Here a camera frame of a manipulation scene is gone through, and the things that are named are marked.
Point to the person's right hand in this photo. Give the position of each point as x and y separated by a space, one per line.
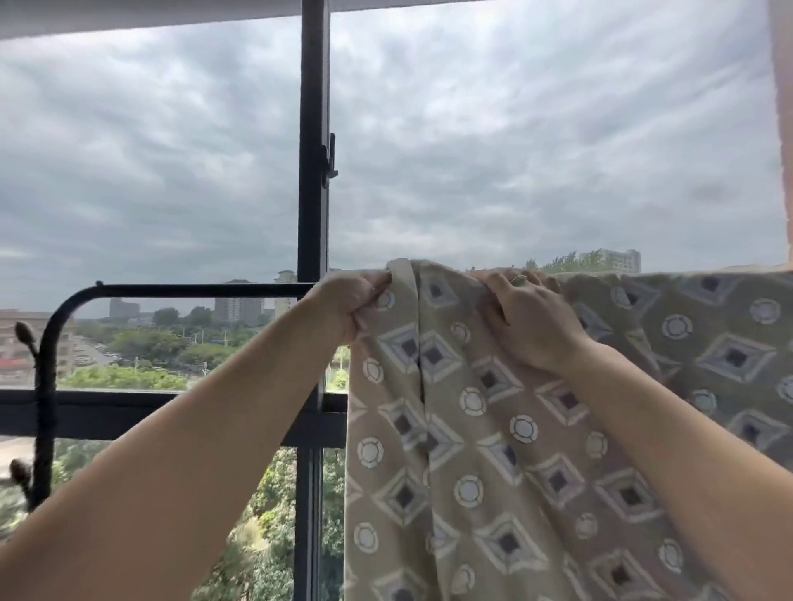
538 325

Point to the person's left hand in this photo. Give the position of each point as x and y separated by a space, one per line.
339 300

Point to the person's left fingers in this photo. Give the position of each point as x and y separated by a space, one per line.
369 292

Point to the person's right fingers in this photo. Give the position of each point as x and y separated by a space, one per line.
519 282

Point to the beige diamond patterned cloth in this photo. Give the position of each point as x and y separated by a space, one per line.
483 470

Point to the person's right forearm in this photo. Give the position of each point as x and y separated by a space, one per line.
687 470

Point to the person's left forearm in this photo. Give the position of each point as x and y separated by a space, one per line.
186 458

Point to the beige tower building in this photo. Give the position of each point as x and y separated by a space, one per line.
285 291

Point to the grey high-rise building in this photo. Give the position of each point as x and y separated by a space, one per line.
238 308

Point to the black metal drying rack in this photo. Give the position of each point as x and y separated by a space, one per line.
186 290

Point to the green trees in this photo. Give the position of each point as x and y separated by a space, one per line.
142 347

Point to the small dark distant building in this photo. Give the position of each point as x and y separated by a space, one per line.
124 308

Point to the pink curtain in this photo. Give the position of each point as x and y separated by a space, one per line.
782 93

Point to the low red-brown building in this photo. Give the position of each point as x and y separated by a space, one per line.
18 356

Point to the black window frame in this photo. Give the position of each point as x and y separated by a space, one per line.
314 93

